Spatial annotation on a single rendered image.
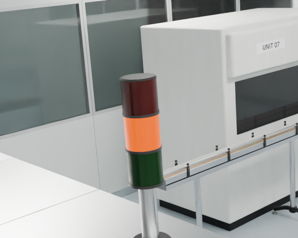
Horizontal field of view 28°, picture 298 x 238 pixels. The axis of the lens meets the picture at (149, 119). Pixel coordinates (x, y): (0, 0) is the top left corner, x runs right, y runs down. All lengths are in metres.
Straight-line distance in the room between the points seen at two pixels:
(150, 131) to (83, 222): 0.25
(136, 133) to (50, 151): 5.38
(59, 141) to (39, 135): 0.25
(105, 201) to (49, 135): 5.08
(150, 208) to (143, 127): 0.12
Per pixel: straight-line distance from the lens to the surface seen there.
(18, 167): 1.30
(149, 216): 0.84
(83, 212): 1.01
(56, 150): 6.20
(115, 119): 6.58
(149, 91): 0.78
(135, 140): 0.79
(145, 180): 0.81
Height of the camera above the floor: 2.49
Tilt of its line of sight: 14 degrees down
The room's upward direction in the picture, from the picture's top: 4 degrees counter-clockwise
